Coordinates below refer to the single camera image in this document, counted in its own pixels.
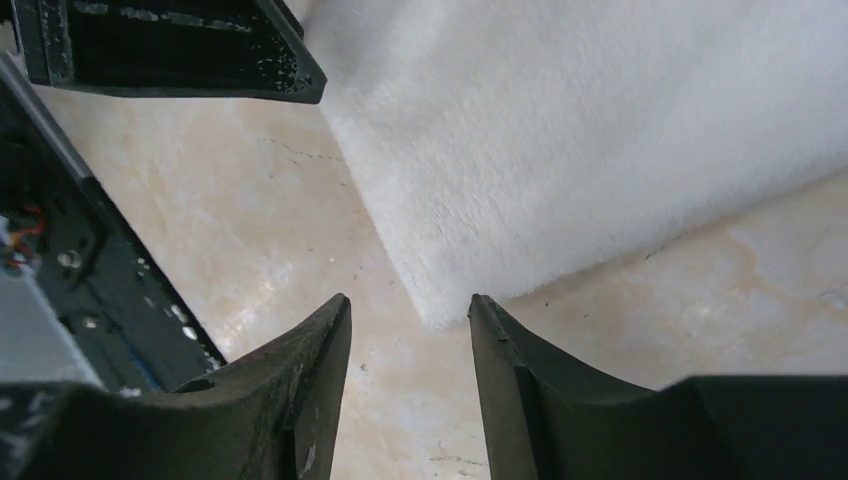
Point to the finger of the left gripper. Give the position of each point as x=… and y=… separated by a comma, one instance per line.
x=168, y=49

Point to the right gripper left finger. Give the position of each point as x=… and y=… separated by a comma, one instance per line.
x=271, y=414

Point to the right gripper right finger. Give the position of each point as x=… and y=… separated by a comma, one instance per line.
x=549, y=415

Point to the cream white towel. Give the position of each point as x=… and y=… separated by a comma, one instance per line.
x=500, y=145

